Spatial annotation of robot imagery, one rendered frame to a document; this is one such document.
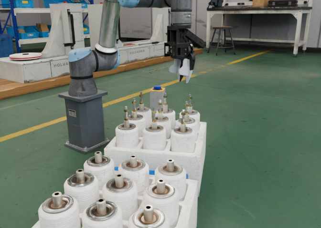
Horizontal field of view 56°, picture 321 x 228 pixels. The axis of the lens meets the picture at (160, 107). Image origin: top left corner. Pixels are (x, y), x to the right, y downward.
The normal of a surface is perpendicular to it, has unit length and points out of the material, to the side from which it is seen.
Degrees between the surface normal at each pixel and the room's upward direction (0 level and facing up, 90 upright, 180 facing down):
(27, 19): 90
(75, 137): 90
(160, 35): 90
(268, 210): 0
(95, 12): 90
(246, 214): 0
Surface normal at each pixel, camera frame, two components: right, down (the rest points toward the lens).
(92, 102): 0.80, 0.17
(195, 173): -0.21, 0.30
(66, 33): -0.59, 0.25
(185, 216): -0.01, -0.95
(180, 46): 0.59, 0.24
